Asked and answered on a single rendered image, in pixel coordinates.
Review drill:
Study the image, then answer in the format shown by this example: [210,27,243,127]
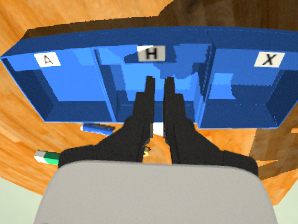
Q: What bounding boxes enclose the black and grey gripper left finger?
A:
[58,76,155,169]

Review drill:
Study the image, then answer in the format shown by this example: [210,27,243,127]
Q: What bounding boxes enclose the white domino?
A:
[153,123,162,136]

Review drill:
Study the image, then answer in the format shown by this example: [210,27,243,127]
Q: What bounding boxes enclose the blue battery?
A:
[81,123,113,135]

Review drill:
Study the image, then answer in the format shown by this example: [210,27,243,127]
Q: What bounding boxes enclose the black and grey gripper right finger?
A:
[162,77,258,177]

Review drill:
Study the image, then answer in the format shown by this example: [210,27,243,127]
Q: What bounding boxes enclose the blue three-compartment bin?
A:
[0,26,298,129]

